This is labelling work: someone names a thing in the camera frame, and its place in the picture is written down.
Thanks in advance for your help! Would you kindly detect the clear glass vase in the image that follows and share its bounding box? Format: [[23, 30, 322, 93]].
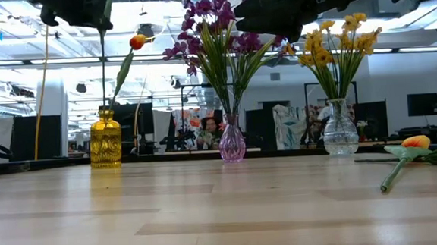
[[320, 97, 361, 158]]

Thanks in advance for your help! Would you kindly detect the purple artificial flower bunch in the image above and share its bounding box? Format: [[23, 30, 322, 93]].
[[228, 28, 300, 115], [180, 0, 244, 118], [161, 29, 234, 119]]

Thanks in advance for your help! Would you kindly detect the colourful floral banner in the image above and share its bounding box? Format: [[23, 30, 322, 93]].
[[171, 106, 224, 141]]

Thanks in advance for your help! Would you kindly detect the yellow glass vase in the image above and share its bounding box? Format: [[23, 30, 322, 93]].
[[87, 108, 124, 171]]

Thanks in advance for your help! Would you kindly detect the black monitor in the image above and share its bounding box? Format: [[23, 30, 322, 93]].
[[406, 92, 437, 118], [99, 102, 156, 157]]

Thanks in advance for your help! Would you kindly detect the person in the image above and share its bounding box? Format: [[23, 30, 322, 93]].
[[195, 115, 227, 151]]

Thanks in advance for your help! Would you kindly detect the orange artificial tulip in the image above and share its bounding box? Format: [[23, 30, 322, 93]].
[[377, 134, 435, 194], [97, 29, 109, 112], [107, 33, 152, 111]]

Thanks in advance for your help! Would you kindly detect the black partition panel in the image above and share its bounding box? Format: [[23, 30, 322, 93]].
[[8, 114, 65, 162]]

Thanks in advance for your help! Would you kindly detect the white floral cloth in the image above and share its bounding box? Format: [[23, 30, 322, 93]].
[[272, 102, 308, 150]]

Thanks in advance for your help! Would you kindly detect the pink glass vase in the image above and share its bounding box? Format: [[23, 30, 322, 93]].
[[216, 112, 247, 164]]

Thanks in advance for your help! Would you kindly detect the small potted flower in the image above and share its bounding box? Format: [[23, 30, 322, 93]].
[[356, 120, 369, 143]]

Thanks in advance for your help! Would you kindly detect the black desk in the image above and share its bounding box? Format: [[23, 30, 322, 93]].
[[395, 124, 437, 146]]

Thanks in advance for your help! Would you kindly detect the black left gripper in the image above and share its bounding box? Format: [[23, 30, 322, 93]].
[[30, 0, 114, 36]]

